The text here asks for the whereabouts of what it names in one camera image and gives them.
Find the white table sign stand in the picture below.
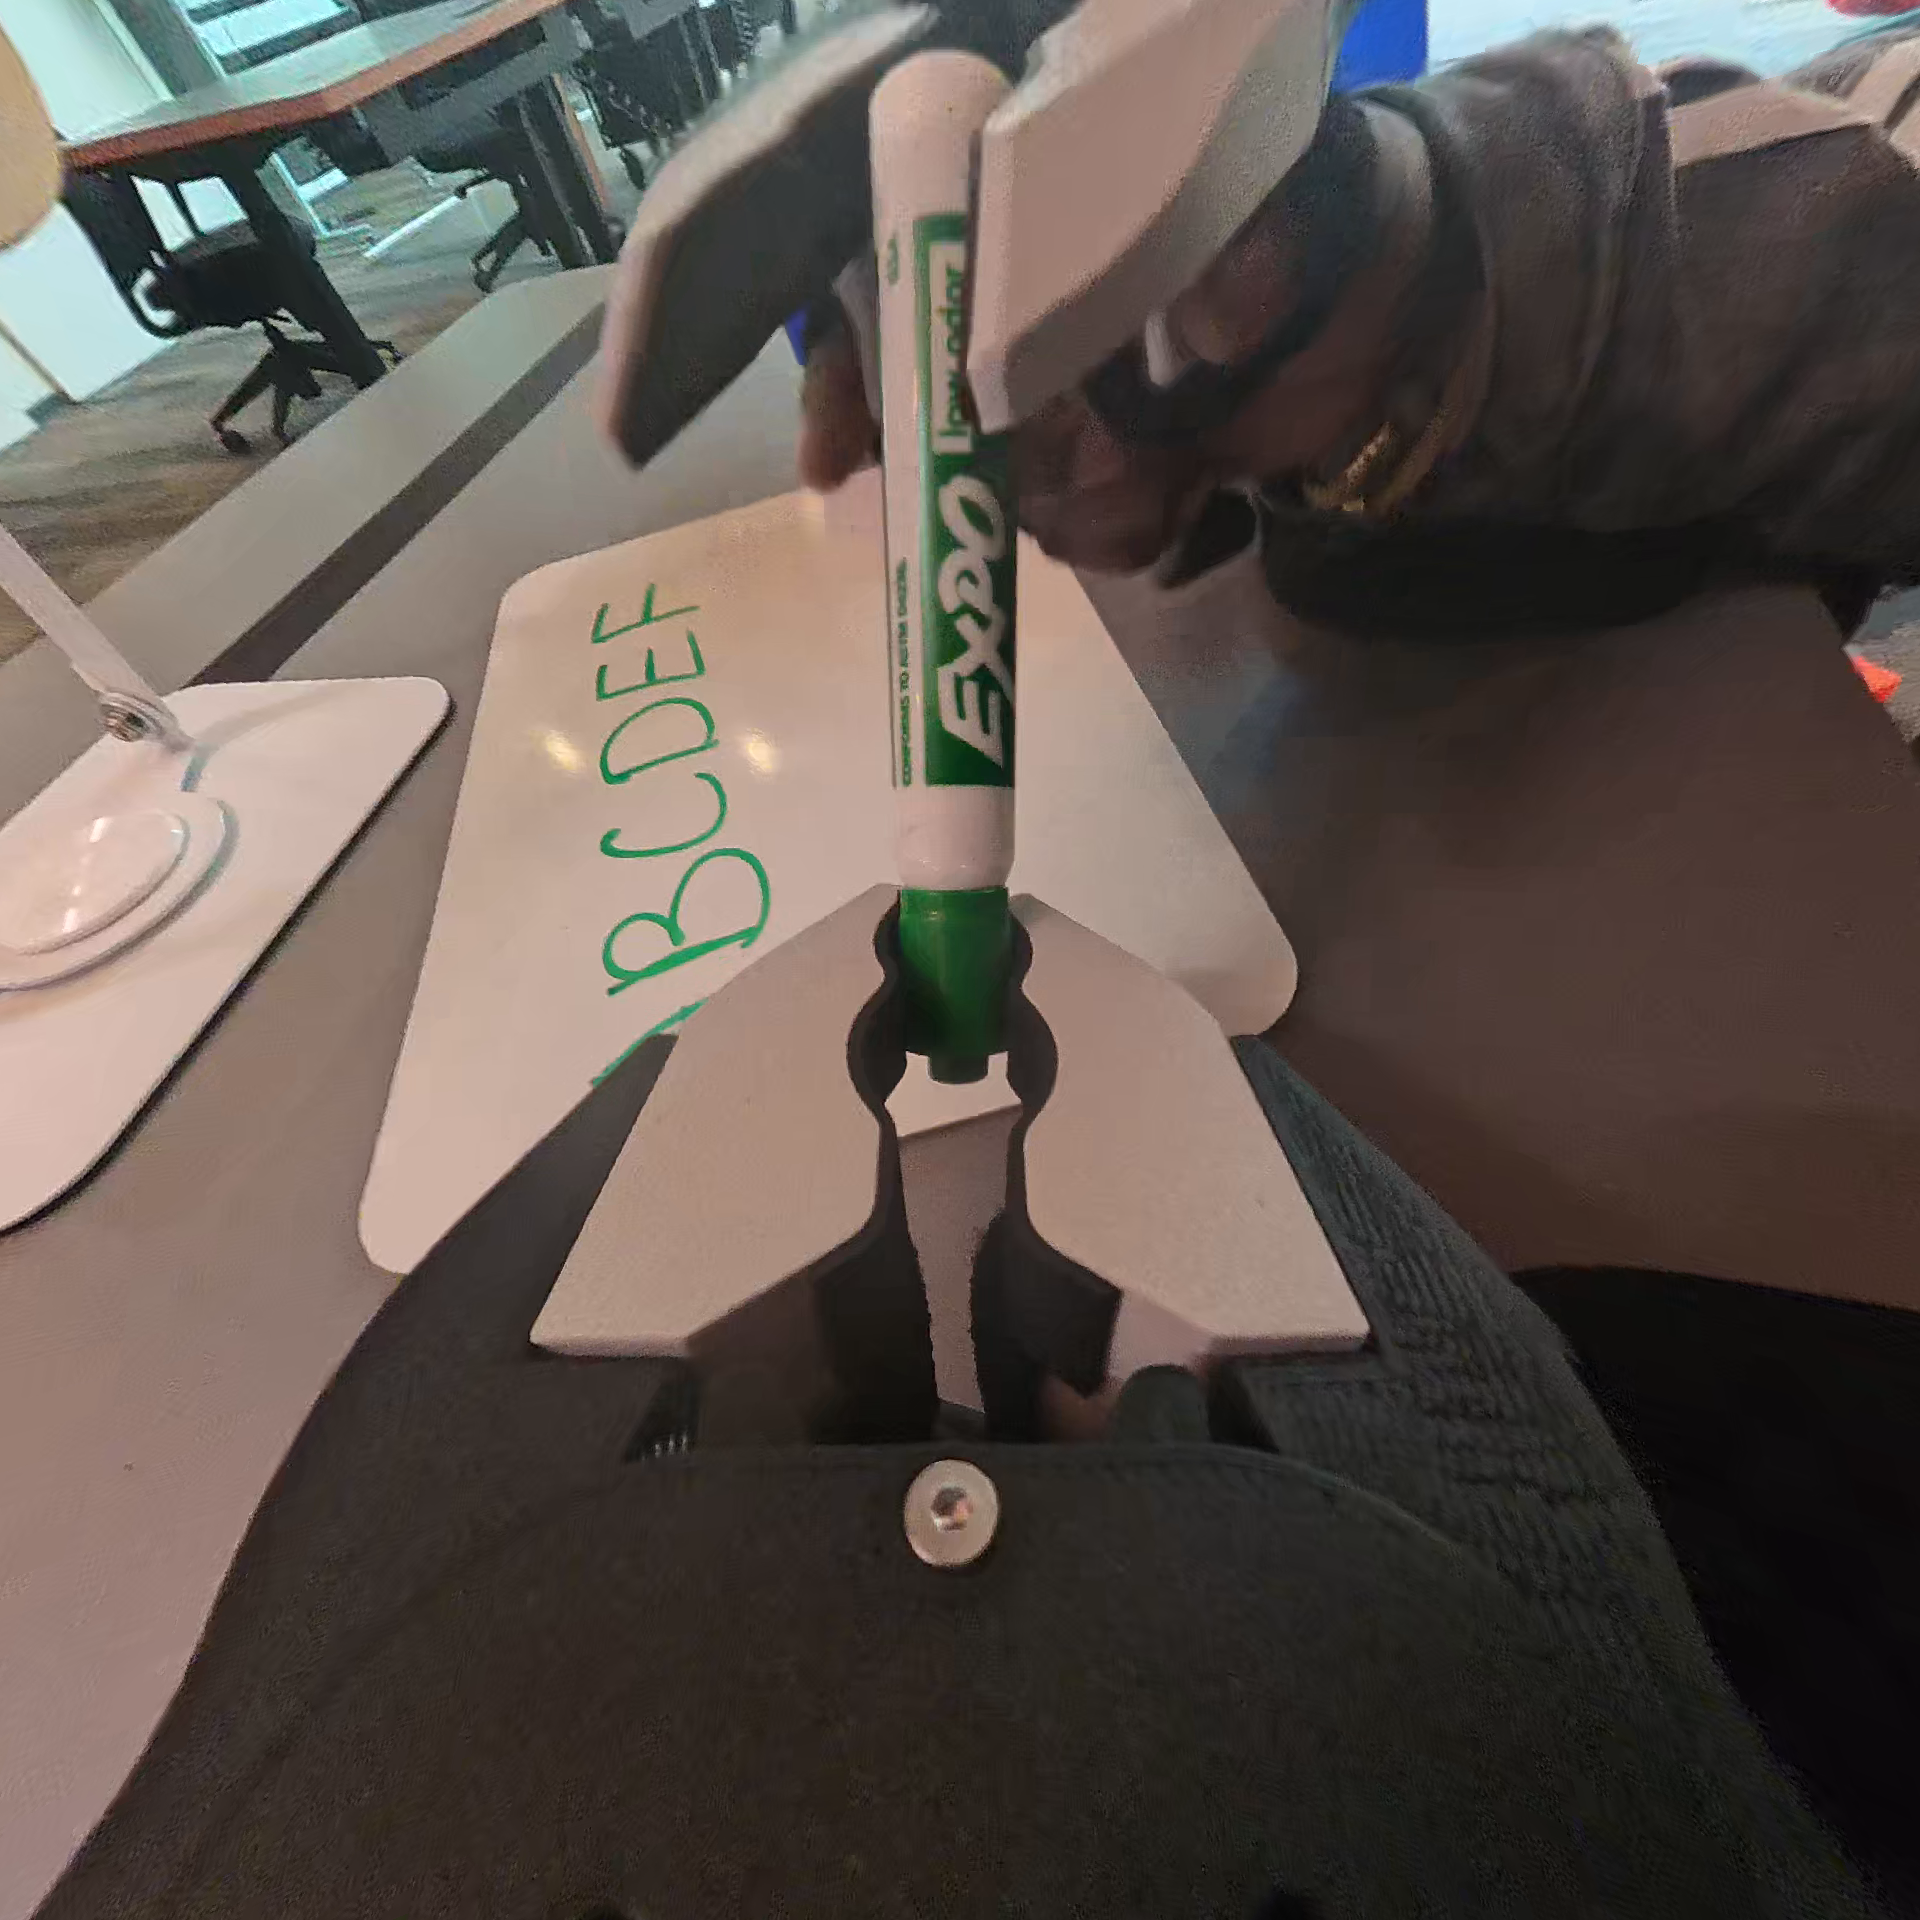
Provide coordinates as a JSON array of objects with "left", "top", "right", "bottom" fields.
[{"left": 0, "top": 32, "right": 454, "bottom": 1235}]

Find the wooden office desk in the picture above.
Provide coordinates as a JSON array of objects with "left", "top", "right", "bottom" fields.
[{"left": 62, "top": 0, "right": 579, "bottom": 212}]

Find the person's right forearm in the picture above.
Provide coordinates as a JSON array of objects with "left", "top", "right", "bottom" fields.
[{"left": 1262, "top": 32, "right": 1920, "bottom": 647}]

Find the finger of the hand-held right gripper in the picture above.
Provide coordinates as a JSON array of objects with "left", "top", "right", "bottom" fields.
[
  {"left": 967, "top": 0, "right": 1355, "bottom": 442},
  {"left": 602, "top": 0, "right": 1011, "bottom": 471}
]

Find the gold bracelet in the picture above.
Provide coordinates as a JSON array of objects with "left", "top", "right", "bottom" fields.
[{"left": 1296, "top": 362, "right": 1493, "bottom": 530}]

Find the black office chair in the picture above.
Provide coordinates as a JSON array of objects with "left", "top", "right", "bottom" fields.
[{"left": 62, "top": 167, "right": 397, "bottom": 458}]

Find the white whiteboard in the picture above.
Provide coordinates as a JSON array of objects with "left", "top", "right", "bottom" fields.
[{"left": 362, "top": 480, "right": 1301, "bottom": 1280}]

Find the green whiteboard marker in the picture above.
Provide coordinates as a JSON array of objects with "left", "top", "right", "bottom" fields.
[{"left": 869, "top": 52, "right": 1023, "bottom": 903}]

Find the person's right hand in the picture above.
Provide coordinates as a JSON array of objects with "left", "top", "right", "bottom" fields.
[{"left": 796, "top": 91, "right": 1493, "bottom": 587}]

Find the green marker cap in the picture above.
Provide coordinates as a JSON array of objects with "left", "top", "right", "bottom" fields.
[{"left": 892, "top": 882, "right": 1023, "bottom": 1086}]

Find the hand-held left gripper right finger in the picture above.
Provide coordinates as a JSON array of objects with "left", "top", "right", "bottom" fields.
[{"left": 967, "top": 917, "right": 1367, "bottom": 1421}]

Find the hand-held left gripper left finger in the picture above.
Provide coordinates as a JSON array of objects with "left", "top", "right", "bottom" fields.
[{"left": 542, "top": 909, "right": 962, "bottom": 1431}]

